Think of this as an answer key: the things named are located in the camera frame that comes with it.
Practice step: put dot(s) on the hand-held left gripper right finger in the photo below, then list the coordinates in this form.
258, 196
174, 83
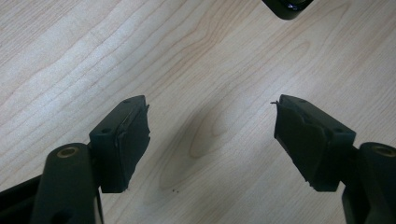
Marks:
306, 149

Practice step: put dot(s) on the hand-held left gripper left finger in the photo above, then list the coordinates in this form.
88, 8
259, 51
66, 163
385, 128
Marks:
124, 146

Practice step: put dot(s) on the black tray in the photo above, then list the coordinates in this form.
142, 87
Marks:
288, 8

